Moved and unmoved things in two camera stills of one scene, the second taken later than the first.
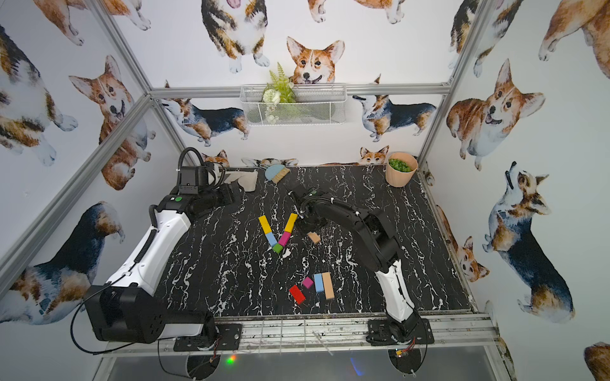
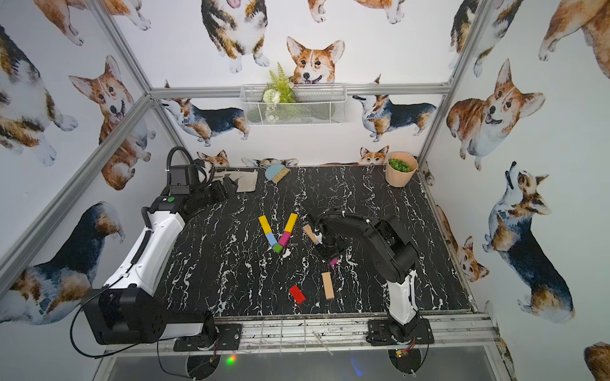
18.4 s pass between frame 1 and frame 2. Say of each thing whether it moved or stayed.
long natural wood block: stayed
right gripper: moved
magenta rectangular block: stayed
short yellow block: stayed
